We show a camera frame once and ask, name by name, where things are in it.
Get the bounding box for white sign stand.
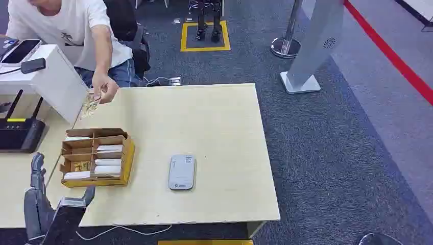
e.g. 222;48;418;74
279;0;345;95

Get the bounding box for black frame edge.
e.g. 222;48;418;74
395;0;433;33

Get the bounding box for wooden card box with dividers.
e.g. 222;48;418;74
59;128;136;189

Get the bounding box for white power strip cable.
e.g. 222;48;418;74
143;76;170;87

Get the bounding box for smartphone with white case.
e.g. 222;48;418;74
0;39;42;66

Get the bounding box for grey card reader device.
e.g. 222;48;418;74
168;154;196;191

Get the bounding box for white cardboard box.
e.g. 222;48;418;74
0;44;89;125

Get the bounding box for thin white cable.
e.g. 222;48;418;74
76;224;173;242

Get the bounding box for red floor tape line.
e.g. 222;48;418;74
343;0;433;106

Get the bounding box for person's hand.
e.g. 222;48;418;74
91;72;120;105

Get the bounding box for bundle of gold printed cards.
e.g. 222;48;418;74
80;92;102;119

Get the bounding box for dark flat tablet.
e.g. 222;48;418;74
0;37;19;61

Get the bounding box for small black power bank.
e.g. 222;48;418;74
20;58;46;75

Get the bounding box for black router with antennas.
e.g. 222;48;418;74
0;89;46;154

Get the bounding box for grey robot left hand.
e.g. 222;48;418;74
22;152;97;245

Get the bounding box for black office chair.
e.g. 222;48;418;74
103;0;152;81

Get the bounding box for black robot legs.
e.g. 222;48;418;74
188;0;224;43

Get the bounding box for person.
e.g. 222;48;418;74
6;0;143;89

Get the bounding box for dark round base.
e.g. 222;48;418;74
358;232;404;245

